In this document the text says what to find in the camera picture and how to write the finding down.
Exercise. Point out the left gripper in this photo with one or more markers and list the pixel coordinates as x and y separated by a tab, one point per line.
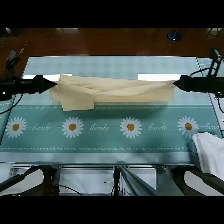
43	85

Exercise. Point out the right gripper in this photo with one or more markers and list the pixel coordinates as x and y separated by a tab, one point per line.
186	84

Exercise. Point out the yellow T-shirt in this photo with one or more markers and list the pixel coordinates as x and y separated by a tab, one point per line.
110	90

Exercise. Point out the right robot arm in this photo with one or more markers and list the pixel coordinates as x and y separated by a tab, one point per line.
213	86

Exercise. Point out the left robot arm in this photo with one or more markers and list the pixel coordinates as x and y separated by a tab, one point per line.
16	86

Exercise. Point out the white garment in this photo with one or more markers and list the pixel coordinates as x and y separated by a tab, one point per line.
210	153

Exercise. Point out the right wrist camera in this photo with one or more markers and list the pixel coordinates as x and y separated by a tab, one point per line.
215	55

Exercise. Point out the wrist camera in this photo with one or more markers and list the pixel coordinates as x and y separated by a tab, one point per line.
215	55
12	56

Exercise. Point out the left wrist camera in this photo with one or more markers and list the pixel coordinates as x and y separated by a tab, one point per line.
12	56

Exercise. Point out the silver frame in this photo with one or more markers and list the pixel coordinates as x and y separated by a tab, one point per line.
140	183

